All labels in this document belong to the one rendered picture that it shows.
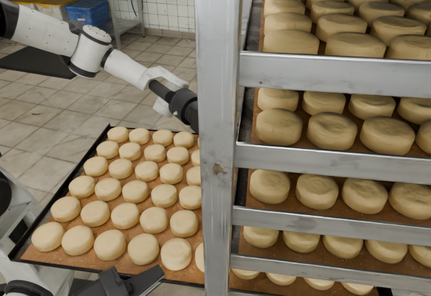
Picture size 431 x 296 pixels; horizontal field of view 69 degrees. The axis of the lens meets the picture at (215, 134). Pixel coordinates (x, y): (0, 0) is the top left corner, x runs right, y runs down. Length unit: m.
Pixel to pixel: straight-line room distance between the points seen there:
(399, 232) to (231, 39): 0.28
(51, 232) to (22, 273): 0.45
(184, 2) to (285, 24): 4.19
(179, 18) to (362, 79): 4.37
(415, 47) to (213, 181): 0.21
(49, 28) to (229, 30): 0.76
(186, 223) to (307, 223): 0.26
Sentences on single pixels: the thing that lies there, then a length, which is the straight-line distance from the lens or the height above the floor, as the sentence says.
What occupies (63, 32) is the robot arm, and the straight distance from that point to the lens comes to 0.95.
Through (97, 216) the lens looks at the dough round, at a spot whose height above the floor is 1.07.
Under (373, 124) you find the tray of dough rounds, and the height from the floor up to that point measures 1.33.
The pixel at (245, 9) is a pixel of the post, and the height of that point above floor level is 1.35.
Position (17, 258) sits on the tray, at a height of 1.04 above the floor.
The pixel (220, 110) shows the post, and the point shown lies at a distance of 0.25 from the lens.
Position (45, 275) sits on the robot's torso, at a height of 0.67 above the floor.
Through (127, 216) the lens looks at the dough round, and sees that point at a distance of 0.61.
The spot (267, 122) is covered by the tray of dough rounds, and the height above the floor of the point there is 1.33.
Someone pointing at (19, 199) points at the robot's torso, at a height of 0.87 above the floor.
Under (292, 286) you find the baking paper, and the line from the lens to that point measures 0.55.
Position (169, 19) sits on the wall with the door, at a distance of 4.67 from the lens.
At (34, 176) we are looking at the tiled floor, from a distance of 2.54.
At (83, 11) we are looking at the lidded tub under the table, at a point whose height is 0.45.
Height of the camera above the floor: 1.52
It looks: 36 degrees down
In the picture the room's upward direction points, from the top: straight up
